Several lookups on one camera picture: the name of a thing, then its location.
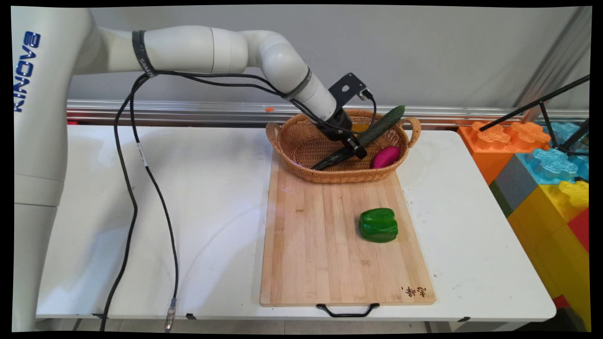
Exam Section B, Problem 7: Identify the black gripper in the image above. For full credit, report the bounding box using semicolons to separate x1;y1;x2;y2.
321;108;369;160

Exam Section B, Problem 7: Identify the dark green cucumber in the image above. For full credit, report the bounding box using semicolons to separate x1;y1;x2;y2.
311;105;406;171

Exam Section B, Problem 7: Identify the magenta eggplant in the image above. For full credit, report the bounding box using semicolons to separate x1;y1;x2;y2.
370;146;401;170

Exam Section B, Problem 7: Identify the woven wicker basket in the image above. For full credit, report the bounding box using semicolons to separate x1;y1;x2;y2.
266;109;422;184

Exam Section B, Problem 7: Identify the green bell pepper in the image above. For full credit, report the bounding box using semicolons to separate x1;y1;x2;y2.
359;208;399;243

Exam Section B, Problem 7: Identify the wooden cutting board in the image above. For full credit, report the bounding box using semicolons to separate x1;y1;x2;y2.
260;150;437;318

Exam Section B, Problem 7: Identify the orange toy block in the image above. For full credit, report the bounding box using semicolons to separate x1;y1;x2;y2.
458;121;552;186

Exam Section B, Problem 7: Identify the grey toy block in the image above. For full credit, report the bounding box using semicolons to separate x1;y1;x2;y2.
489;155;538;218

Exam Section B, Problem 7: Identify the black tripod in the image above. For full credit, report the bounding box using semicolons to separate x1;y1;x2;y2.
480;75;591;158

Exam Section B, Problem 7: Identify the light blue toy block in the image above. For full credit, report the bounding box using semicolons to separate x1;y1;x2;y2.
516;123;590;186

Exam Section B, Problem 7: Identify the yellow toy block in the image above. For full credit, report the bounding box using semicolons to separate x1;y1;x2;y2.
508;181;592;331

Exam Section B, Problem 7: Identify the red toy block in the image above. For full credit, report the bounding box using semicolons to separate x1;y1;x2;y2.
568;209;590;255

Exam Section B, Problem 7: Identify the black arm strap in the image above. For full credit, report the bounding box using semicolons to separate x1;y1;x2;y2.
131;30;159;79
282;67;313;101

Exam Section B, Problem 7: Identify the aluminium wall rail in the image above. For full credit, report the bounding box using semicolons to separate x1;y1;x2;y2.
66;99;589;129

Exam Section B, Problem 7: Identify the black cable with connector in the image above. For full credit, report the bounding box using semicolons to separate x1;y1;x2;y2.
127;71;378;333

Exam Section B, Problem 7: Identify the slanted aluminium post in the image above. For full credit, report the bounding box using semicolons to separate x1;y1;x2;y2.
513;7;592;124

